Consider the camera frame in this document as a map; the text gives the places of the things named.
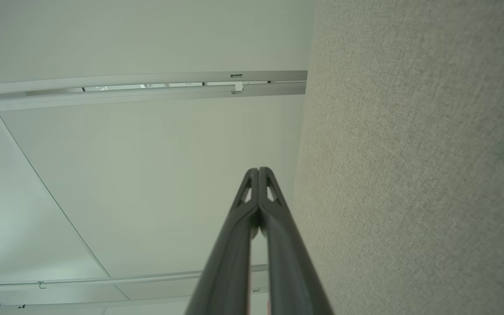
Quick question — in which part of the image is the dark grey metal bracket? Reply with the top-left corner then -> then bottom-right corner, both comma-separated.
0,70 -> 308,114

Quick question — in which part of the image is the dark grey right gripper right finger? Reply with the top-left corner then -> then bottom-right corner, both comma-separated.
259,168 -> 334,315

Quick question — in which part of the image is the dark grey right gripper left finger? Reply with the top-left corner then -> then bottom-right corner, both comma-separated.
185,168 -> 260,315

